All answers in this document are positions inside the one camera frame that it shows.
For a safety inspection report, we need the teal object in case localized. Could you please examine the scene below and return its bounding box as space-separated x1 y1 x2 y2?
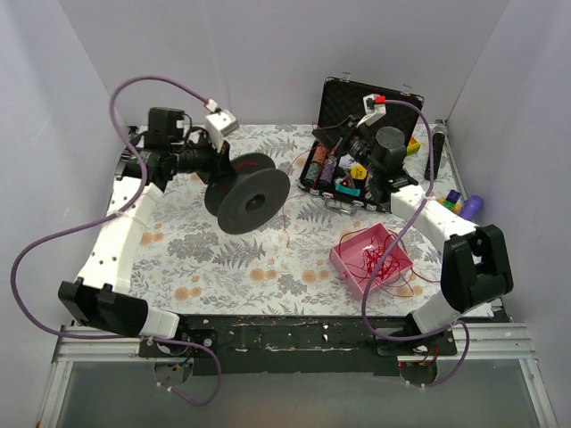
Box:
335 184 360 197

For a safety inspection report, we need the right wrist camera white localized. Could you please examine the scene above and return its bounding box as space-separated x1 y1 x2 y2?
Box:
358 94 386 127

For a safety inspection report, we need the floral table mat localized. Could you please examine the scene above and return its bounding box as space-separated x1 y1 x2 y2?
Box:
128 125 441 316

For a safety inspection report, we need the black poker chip case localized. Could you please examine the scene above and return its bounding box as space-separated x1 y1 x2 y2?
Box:
299 78 425 212

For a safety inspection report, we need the black filament spool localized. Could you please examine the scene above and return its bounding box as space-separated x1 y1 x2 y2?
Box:
204 152 290 235

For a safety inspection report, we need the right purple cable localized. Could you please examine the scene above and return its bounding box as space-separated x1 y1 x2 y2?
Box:
360 98 470 389

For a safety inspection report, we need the pink open box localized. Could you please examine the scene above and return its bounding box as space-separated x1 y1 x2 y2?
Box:
329 223 413 301

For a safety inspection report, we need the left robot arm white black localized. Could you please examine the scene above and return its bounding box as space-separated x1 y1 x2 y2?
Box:
58 107 238 357

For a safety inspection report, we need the colourful toy block stack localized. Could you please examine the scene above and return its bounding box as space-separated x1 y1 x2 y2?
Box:
439 190 461 214

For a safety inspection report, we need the yellow green toy block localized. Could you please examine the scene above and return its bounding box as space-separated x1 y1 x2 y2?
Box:
406 136 421 156

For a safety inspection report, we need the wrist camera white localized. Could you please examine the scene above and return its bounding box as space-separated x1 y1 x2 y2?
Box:
358 94 386 127
204 110 239 152

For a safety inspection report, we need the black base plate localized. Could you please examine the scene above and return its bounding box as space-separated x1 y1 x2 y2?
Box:
137 314 459 375

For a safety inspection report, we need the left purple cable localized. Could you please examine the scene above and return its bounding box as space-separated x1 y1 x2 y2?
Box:
9 74 224 409

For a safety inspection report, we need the black remote control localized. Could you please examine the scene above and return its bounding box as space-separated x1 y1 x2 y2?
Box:
425 123 447 180

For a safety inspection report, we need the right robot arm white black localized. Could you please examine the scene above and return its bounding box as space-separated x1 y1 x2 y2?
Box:
313 116 514 355

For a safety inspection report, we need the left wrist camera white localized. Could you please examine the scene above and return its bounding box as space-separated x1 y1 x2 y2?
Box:
204 110 239 152

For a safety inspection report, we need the purple cylindrical toy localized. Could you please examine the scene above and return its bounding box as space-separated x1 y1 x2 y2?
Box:
459 194 484 221

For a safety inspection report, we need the purple cable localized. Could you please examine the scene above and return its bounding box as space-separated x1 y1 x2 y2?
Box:
9 74 224 409
360 98 470 389

